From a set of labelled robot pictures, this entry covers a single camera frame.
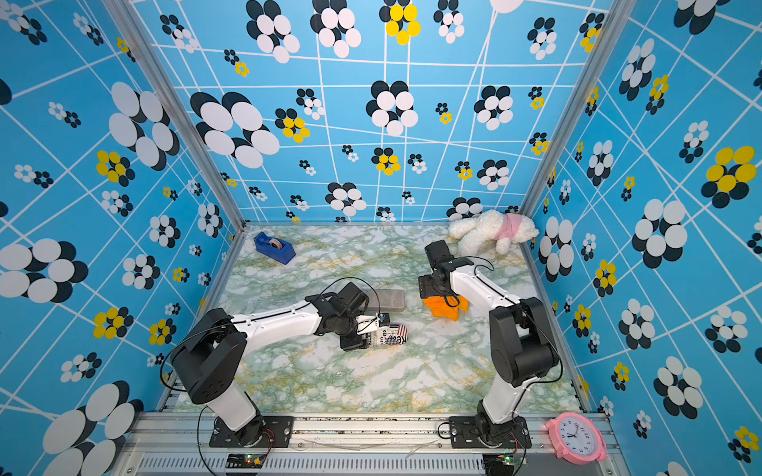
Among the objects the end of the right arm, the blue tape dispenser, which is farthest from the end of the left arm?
the blue tape dispenser

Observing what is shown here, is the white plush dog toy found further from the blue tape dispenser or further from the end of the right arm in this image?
the blue tape dispenser

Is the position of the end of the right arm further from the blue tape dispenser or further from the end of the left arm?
the blue tape dispenser

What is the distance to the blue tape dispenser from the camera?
1071 millimetres

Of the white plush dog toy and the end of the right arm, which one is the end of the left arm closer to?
the end of the right arm

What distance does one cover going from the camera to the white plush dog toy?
1.08 meters

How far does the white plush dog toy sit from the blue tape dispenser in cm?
64
